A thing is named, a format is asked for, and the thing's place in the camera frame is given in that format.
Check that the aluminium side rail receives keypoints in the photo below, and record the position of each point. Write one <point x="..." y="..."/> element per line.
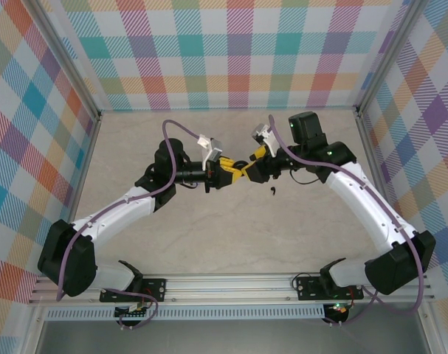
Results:
<point x="88" y="155"/>
<point x="373" y="158"/>

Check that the controller circuit board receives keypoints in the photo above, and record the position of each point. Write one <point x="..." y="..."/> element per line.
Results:
<point x="336" y="309"/>
<point x="131" y="311"/>

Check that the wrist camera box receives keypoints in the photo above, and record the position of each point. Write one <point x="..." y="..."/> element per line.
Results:
<point x="212" y="147"/>
<point x="261" y="132"/>

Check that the left controller circuit board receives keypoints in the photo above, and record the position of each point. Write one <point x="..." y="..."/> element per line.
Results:
<point x="131" y="311"/>

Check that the aluminium frame post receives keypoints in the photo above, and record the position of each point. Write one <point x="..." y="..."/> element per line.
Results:
<point x="61" y="55"/>
<point x="389" y="55"/>

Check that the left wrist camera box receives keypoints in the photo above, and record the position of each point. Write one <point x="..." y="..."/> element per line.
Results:
<point x="212" y="147"/>

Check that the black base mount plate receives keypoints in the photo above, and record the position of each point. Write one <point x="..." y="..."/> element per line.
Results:
<point x="312" y="289"/>
<point x="155" y="289"/>

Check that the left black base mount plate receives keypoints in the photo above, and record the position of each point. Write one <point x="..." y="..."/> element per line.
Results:
<point x="155" y="289"/>

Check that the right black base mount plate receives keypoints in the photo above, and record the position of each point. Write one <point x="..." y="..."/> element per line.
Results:
<point x="312" y="289"/>

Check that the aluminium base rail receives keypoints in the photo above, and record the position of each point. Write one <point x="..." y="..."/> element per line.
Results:
<point x="227" y="287"/>

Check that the right controller circuit board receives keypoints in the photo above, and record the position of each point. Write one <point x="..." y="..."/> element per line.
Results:
<point x="336" y="309"/>

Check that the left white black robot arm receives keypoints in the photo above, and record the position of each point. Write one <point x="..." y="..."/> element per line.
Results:
<point x="109" y="217"/>

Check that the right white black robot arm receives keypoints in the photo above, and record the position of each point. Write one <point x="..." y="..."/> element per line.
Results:
<point x="356" y="199"/>

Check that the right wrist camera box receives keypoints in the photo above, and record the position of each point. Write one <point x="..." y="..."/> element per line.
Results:
<point x="261" y="132"/>

